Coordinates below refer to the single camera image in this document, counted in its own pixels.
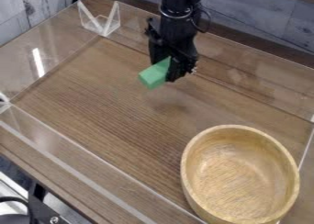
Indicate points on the black table frame leg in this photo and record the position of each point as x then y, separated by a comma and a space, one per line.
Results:
42, 214

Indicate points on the wooden bowl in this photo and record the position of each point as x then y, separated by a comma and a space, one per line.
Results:
239, 176

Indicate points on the green rectangular block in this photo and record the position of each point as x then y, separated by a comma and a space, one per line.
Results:
152, 76

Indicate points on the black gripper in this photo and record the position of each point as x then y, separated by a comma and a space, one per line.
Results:
171, 33

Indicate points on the clear acrylic tray walls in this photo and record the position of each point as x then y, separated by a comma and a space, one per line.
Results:
101, 139

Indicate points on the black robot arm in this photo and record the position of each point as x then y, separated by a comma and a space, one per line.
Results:
179, 6

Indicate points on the clear acrylic corner bracket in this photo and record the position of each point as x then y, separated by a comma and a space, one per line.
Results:
101, 25

